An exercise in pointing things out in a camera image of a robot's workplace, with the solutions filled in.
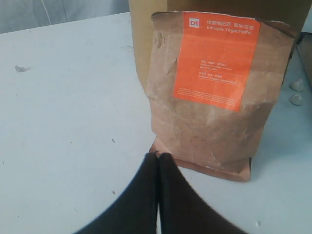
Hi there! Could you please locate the small grey paper scrap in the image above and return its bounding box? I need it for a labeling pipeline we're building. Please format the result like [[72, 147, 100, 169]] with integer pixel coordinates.
[[15, 65, 31, 73]]

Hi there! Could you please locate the brown paper shopping bag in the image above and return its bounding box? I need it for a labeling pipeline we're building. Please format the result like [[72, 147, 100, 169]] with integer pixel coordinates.
[[129, 0, 312, 88]]

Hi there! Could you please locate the kraft coffee pouch orange label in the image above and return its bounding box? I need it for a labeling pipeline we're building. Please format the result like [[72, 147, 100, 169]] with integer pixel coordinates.
[[146, 11, 296, 182]]

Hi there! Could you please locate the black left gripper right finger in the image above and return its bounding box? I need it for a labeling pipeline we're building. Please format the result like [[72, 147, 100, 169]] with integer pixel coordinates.
[[158, 153, 245, 234]]

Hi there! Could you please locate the spaghetti pack dark wrapper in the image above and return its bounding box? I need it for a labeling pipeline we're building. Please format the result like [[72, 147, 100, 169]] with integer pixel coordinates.
[[295, 32, 312, 90]]

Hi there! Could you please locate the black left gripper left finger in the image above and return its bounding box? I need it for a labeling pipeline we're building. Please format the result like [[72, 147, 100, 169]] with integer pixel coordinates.
[[77, 153, 159, 234]]

